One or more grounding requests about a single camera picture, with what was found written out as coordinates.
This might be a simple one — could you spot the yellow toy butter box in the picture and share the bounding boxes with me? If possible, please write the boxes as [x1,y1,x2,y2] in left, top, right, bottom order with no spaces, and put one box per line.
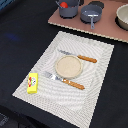
[27,73,38,94]

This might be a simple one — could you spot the red toy tomato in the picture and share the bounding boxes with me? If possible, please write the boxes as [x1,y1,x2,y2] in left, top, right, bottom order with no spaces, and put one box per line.
[60,2,68,8]

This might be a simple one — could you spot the round wooden plate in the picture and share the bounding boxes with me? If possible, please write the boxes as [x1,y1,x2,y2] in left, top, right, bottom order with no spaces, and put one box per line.
[55,55,83,79]

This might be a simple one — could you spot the beige woven placemat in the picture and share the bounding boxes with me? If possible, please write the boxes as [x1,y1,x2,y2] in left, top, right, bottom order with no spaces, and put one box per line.
[13,31,114,128]

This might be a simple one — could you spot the brown toy stove board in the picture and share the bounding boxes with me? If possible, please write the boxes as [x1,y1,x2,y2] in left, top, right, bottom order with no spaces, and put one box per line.
[48,0,128,43]

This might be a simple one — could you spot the black stove burner disc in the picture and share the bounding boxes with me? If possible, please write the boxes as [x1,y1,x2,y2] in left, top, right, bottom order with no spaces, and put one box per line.
[88,1,104,9]

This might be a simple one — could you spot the beige bowl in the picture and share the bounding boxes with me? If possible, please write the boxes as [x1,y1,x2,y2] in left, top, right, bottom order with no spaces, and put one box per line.
[116,4,128,30]

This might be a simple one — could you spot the knife with wooden handle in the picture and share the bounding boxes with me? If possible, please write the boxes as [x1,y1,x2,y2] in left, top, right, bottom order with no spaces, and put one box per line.
[58,49,97,63]

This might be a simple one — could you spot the fork with wooden handle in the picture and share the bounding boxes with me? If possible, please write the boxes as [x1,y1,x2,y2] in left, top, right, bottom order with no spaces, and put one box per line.
[44,71,85,90]

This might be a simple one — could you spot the grey toy saucepan with handle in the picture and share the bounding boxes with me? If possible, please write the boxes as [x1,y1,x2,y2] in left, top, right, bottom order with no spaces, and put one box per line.
[80,5,102,29]

